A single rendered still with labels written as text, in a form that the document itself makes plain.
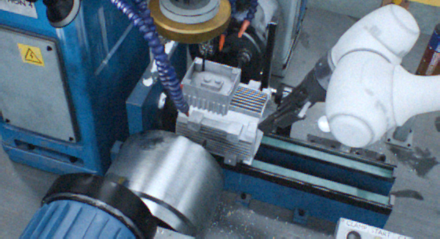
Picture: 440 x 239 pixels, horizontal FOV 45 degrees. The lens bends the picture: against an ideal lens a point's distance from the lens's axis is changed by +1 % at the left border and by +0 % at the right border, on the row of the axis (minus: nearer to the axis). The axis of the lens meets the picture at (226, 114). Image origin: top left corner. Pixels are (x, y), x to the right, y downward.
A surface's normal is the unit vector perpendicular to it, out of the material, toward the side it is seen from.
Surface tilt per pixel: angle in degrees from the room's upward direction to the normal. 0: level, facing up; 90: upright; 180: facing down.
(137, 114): 90
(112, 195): 23
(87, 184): 5
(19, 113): 90
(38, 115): 90
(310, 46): 0
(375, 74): 15
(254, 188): 90
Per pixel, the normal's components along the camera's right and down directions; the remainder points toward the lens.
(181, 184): 0.55, -0.44
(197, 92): -0.32, 0.68
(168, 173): 0.27, -0.61
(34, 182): 0.06, -0.68
